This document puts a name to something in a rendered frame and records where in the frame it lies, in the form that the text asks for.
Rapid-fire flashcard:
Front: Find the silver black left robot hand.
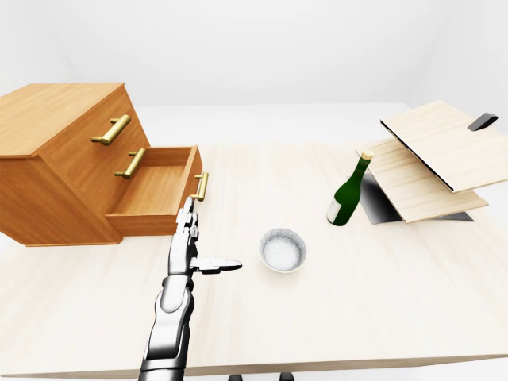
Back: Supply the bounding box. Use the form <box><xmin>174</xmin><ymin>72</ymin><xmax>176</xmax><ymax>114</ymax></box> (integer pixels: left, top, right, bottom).
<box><xmin>167</xmin><ymin>196</ymin><xmax>244</xmax><ymax>279</ymax></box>

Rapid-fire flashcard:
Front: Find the open wooden drawer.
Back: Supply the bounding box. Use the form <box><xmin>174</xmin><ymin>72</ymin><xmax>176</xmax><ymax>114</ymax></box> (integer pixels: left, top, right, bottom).
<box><xmin>105</xmin><ymin>145</ymin><xmax>204</xmax><ymax>238</ymax></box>

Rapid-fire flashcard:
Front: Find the wooden cabinet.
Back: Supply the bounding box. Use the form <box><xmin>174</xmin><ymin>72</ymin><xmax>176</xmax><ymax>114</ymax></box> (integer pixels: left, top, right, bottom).
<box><xmin>0</xmin><ymin>82</ymin><xmax>206</xmax><ymax>248</ymax></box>

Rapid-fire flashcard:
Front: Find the grey speckled bowl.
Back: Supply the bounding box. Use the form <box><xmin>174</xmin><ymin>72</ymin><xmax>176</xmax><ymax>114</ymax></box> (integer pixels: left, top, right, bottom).
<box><xmin>259</xmin><ymin>227</ymin><xmax>307</xmax><ymax>275</ymax></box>

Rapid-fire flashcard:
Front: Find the green glass bottle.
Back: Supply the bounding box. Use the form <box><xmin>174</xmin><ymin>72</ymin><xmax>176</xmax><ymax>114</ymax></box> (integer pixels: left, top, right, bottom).
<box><xmin>325</xmin><ymin>150</ymin><xmax>375</xmax><ymax>228</ymax></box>

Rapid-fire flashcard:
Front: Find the pale wood board, black underside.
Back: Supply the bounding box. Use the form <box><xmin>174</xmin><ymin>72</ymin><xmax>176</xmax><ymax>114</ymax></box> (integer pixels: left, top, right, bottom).
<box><xmin>354</xmin><ymin>138</ymin><xmax>490</xmax><ymax>225</ymax></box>

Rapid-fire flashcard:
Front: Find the large pale wood board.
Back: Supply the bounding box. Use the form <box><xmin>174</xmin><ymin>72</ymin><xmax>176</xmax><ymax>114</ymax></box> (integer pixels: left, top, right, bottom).
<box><xmin>379</xmin><ymin>99</ymin><xmax>508</xmax><ymax>194</ymax></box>

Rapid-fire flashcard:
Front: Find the small black block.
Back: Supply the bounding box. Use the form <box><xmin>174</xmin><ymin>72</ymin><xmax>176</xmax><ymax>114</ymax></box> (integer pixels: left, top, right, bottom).
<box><xmin>467</xmin><ymin>113</ymin><xmax>500</xmax><ymax>133</ymax></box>

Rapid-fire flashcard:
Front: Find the brass handle of open drawer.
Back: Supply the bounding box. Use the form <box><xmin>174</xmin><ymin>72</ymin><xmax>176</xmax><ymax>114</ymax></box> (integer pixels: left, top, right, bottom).
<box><xmin>189</xmin><ymin>171</ymin><xmax>210</xmax><ymax>203</ymax></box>

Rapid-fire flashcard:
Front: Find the wooden drawer with short handle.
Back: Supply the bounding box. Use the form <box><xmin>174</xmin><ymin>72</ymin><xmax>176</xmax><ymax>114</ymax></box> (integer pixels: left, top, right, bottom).
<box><xmin>65</xmin><ymin>117</ymin><xmax>152</xmax><ymax>218</ymax></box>

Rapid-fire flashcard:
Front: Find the short brass drawer handle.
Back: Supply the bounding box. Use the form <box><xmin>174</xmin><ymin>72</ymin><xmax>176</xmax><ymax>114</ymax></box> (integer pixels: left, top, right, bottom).
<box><xmin>114</xmin><ymin>148</ymin><xmax>147</xmax><ymax>180</ymax></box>

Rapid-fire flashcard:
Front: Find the long brass drawer handle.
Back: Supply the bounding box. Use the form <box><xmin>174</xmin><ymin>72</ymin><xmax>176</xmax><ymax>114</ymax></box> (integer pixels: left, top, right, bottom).
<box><xmin>90</xmin><ymin>114</ymin><xmax>132</xmax><ymax>146</ymax></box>

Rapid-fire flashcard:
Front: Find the wooden drawer with long handle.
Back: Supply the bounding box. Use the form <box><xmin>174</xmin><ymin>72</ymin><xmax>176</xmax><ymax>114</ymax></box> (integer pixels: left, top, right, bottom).
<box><xmin>37</xmin><ymin>83</ymin><xmax>140</xmax><ymax>187</ymax></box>

